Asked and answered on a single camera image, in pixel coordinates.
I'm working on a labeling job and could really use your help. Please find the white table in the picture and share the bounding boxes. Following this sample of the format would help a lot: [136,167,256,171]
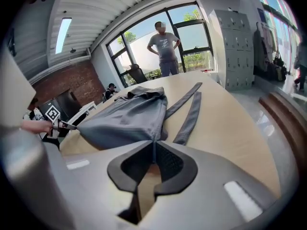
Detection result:
[67,101,98,127]

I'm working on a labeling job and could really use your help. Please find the person's left forearm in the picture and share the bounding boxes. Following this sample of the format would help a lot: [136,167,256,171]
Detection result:
[21,120,52,135]

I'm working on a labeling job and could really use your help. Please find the hanging clothes rack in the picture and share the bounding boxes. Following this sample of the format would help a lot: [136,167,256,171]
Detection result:
[254,22,276,64]

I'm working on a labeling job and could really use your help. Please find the grey robe garment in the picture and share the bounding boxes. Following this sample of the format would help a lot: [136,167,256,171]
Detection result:
[76,81,203,165]

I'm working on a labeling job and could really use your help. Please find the black monitor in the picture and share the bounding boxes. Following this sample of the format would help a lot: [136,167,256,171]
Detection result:
[55,89,81,116]

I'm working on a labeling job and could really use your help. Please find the black framed window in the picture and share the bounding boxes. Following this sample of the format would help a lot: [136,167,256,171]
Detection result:
[106,2,214,86]

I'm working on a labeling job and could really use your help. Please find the black office chair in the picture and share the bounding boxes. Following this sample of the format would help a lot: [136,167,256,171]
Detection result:
[126,63,148,85]

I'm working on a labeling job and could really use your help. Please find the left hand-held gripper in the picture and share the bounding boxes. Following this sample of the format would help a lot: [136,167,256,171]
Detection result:
[44,105,77,138]

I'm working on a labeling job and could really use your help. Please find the grey metal locker cabinet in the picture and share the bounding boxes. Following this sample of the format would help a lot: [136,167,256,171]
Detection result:
[208,8,255,92]

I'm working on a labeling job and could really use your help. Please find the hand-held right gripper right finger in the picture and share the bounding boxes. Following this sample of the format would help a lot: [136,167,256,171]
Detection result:
[143,139,283,230]

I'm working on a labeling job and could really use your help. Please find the person's white t-shirt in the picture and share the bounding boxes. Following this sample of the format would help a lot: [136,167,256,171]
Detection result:
[0,44,36,129]

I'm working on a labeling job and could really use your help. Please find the dark bags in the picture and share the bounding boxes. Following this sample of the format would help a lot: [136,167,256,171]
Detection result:
[266,55,287,81]

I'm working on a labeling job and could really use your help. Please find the ceiling light panel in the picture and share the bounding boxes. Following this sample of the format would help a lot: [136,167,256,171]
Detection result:
[55,17,72,55]

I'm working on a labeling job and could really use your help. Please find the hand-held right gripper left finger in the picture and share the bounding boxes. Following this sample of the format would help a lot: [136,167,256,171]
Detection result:
[45,139,154,230]

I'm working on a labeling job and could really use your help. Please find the blue wall sign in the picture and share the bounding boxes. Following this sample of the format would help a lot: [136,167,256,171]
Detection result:
[256,7,266,23]

